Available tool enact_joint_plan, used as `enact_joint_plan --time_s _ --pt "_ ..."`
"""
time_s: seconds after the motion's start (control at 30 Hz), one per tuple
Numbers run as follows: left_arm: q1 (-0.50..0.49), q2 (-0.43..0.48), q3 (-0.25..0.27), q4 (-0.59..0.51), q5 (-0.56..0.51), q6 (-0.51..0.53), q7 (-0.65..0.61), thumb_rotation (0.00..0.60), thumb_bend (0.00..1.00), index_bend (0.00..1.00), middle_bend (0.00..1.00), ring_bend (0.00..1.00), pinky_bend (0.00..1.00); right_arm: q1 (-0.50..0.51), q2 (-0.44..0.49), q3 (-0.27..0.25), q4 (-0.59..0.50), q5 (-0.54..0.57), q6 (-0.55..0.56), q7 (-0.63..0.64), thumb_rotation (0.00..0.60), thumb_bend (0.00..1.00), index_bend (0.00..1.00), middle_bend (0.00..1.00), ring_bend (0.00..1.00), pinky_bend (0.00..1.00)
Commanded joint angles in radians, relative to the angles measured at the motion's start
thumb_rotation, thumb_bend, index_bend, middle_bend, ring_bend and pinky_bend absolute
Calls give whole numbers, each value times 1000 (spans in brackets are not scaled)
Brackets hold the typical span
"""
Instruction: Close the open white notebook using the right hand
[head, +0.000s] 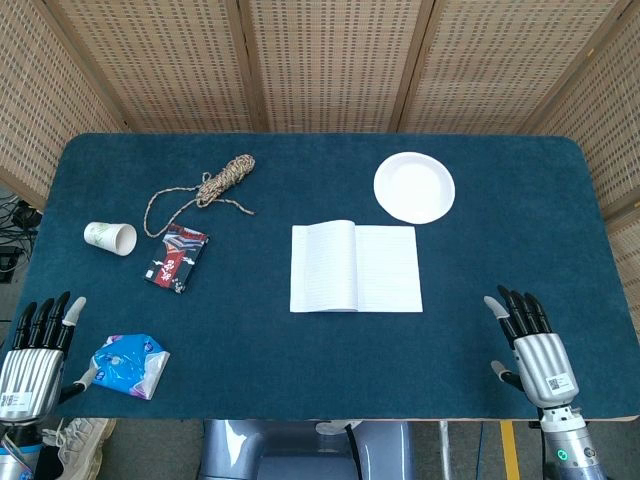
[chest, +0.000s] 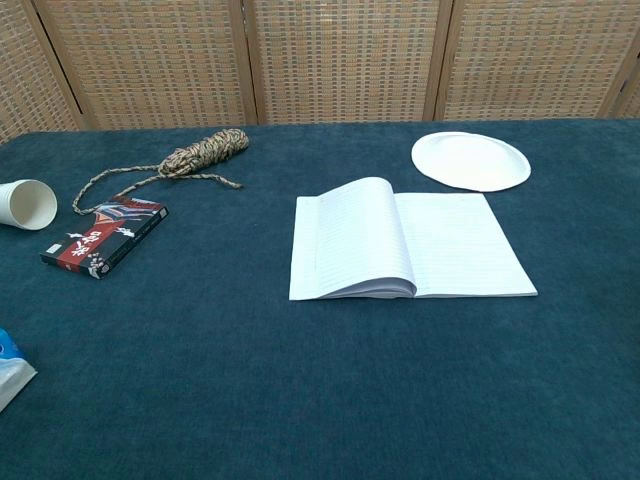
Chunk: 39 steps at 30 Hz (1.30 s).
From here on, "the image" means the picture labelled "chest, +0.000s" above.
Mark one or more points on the white lined yellow-cover notebook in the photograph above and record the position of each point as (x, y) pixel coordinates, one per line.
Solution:
(450, 240)

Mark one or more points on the white paper plate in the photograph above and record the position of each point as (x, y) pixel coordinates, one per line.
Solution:
(470, 157)

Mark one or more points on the dark teal table cloth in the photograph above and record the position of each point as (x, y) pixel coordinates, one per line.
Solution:
(200, 375)

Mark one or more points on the black red printed box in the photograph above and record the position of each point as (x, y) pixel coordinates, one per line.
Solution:
(100, 240)

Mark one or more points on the woven bamboo folding screen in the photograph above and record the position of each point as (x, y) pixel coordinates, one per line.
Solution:
(150, 60)

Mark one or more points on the white paper cup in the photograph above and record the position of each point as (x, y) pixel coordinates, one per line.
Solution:
(30, 205)

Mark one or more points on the blue white tissue pack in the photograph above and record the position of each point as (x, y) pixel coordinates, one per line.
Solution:
(10, 375)

